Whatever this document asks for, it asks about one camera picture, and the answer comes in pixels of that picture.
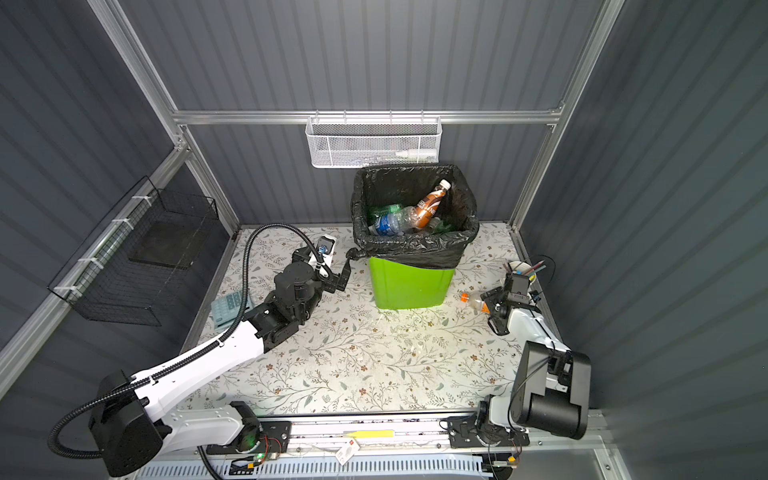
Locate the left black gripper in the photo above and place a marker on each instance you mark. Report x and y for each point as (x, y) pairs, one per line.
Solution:
(331, 283)

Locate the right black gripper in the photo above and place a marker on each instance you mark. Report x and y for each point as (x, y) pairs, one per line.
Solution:
(496, 295)

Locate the blue label bottle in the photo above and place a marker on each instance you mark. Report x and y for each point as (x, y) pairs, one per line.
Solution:
(398, 223)

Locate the brown tea bottle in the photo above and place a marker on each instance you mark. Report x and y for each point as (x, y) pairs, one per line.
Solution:
(427, 207)

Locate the orange label clear bottle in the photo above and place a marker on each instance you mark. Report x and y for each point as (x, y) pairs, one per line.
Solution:
(475, 302)

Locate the green bottle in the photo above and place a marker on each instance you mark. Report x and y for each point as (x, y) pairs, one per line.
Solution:
(374, 213)

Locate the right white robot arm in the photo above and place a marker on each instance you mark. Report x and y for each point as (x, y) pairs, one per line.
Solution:
(552, 383)

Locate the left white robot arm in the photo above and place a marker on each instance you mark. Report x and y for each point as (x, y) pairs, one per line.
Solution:
(131, 429)

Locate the green bin with black liner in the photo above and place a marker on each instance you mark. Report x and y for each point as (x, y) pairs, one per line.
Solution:
(413, 268)

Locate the white pen cup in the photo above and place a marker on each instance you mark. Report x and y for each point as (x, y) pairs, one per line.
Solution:
(525, 269)

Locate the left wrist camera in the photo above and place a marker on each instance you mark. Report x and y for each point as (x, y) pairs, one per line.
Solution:
(326, 247)

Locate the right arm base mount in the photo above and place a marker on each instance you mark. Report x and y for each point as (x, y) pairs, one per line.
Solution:
(466, 432)

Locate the white wire wall basket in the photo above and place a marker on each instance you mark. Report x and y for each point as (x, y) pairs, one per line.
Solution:
(347, 144)

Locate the yellow marker on rail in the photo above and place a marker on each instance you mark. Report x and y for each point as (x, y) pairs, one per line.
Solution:
(370, 434)

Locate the white tag on rail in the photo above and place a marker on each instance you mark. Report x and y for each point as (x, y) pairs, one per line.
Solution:
(347, 451)

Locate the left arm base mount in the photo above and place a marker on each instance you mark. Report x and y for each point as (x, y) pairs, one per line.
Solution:
(270, 438)

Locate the black wire wall basket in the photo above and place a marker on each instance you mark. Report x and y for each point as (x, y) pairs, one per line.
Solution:
(132, 271)

